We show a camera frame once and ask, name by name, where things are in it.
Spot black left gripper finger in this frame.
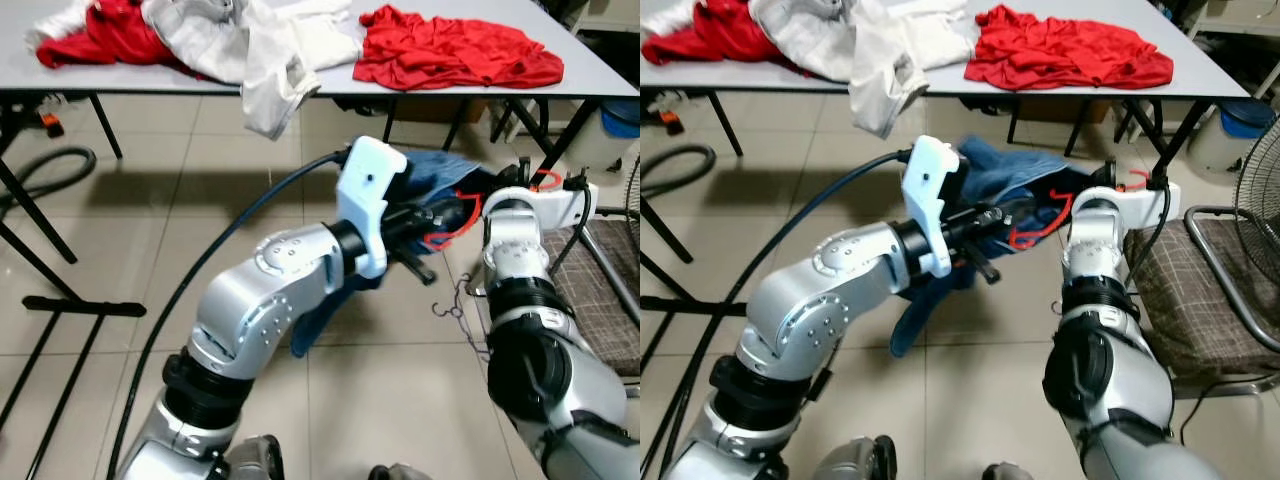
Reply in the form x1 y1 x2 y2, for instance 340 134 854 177
409 199 472 232
394 247 440 287
974 202 1034 235
959 249 1002 285

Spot red plastic hanger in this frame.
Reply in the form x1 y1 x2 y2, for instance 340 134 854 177
422 167 566 253
1008 167 1153 252

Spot blue jeans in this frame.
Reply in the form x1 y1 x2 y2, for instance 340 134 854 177
290 148 501 359
888 135 1099 359

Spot thin purple wire hanger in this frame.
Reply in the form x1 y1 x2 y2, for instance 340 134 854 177
430 275 494 363

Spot white jacket grey lining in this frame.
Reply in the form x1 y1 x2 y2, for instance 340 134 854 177
748 0 933 139
140 0 323 141

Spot round container blue lid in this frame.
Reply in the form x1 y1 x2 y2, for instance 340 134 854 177
1190 98 1277 177
590 98 641 173

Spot red shirt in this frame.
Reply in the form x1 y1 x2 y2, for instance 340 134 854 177
353 4 567 92
964 4 1177 92

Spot large white table black legs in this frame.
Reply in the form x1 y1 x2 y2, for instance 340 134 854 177
0 0 641 266
640 0 1251 266

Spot metal chair chequered cushion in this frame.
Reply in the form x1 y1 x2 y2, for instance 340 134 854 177
1125 205 1280 401
545 205 641 381

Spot white garment blue red mark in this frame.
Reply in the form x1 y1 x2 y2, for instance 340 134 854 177
865 0 981 73
250 0 364 73

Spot white shirt black stripes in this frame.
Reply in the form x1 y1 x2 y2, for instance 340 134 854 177
25 0 96 51
640 0 701 31

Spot grey left robot leg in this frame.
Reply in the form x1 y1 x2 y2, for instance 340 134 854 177
222 434 287 480
815 434 898 480

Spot red jacket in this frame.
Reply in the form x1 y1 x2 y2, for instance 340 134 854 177
35 0 198 73
642 0 801 69

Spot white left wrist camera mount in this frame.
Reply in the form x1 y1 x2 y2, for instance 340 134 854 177
335 136 410 280
900 134 969 280

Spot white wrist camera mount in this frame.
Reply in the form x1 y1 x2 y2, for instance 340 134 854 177
335 136 410 280
900 134 969 280
1118 183 1184 231
540 183 599 236

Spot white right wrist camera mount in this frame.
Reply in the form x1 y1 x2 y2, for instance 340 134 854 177
540 183 599 236
1118 183 1184 231

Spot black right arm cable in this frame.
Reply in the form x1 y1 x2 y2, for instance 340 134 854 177
1138 178 1173 279
545 176 593 277

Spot black wire fan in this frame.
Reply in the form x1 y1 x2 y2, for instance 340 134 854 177
1235 115 1280 233
620 150 641 216

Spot black vacuum hose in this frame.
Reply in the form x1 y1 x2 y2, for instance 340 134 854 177
640 143 719 201
0 145 99 216

